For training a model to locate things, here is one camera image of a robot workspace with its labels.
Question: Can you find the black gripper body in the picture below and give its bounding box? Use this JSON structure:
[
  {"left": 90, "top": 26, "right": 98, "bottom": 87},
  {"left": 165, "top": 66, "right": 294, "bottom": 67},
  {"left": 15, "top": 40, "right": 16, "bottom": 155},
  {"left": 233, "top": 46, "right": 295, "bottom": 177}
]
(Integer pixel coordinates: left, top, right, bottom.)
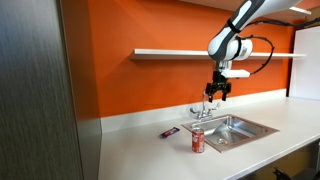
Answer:
[{"left": 204, "top": 69, "right": 233, "bottom": 98}]

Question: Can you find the red soda can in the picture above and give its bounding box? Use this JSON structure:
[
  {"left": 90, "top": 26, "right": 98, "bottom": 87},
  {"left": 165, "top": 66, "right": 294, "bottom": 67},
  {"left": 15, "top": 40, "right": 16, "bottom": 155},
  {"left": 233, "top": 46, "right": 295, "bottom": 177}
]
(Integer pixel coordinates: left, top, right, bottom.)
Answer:
[{"left": 191, "top": 127, "right": 206, "bottom": 154}]

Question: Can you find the stainless steel sink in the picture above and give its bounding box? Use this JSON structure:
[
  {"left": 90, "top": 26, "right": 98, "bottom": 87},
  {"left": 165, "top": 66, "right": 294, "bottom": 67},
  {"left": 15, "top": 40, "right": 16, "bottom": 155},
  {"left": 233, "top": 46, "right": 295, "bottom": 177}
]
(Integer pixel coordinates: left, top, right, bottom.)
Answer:
[{"left": 181, "top": 113, "right": 280, "bottom": 154}]

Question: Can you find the white counter backsplash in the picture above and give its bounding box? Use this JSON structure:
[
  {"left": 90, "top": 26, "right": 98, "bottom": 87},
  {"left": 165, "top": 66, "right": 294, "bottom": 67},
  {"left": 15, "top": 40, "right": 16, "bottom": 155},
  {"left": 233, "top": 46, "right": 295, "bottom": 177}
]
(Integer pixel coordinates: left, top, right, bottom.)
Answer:
[{"left": 100, "top": 88, "right": 288, "bottom": 134}]

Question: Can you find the chrome faucet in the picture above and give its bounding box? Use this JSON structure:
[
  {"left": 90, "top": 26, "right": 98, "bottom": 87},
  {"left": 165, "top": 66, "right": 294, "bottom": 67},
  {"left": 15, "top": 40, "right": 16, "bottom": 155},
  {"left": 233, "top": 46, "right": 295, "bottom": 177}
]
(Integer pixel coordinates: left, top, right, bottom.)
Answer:
[{"left": 189, "top": 88, "right": 222, "bottom": 122}]

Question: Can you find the purple candy bar wrapper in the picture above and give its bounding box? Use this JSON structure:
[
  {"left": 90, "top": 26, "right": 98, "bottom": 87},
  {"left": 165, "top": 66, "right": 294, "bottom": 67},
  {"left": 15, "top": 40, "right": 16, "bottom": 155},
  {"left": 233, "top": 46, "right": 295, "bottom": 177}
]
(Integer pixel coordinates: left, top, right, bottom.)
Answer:
[{"left": 160, "top": 126, "right": 181, "bottom": 139}]

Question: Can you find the white board panel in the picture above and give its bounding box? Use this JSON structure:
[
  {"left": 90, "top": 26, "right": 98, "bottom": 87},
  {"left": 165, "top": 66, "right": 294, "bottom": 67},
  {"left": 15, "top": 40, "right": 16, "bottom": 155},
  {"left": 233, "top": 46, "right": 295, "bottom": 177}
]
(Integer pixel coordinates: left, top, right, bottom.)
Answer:
[{"left": 288, "top": 25, "right": 320, "bottom": 102}]

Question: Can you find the dark wood cabinet panel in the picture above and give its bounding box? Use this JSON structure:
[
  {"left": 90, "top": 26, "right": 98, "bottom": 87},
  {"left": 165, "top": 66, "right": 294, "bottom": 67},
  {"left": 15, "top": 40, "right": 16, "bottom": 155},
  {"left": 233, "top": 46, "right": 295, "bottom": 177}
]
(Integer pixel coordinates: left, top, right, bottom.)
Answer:
[{"left": 0, "top": 0, "right": 103, "bottom": 180}]

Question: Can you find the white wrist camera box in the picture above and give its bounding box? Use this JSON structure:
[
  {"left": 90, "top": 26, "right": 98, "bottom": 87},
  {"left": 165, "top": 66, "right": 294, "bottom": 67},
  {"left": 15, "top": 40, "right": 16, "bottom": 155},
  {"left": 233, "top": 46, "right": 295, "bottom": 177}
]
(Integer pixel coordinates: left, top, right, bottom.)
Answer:
[{"left": 220, "top": 68, "right": 251, "bottom": 80}]

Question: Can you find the white wall shelf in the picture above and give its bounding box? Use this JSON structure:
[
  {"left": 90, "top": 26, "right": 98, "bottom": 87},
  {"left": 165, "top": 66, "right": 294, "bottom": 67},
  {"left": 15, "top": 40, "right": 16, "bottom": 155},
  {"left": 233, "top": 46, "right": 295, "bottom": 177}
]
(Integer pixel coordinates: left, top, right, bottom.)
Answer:
[{"left": 129, "top": 48, "right": 307, "bottom": 61}]

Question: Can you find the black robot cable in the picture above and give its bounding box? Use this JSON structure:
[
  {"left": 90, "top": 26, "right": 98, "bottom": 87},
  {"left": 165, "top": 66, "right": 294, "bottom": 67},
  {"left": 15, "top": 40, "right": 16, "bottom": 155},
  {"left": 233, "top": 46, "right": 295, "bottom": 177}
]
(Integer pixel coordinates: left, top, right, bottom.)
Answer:
[{"left": 239, "top": 17, "right": 320, "bottom": 76}]

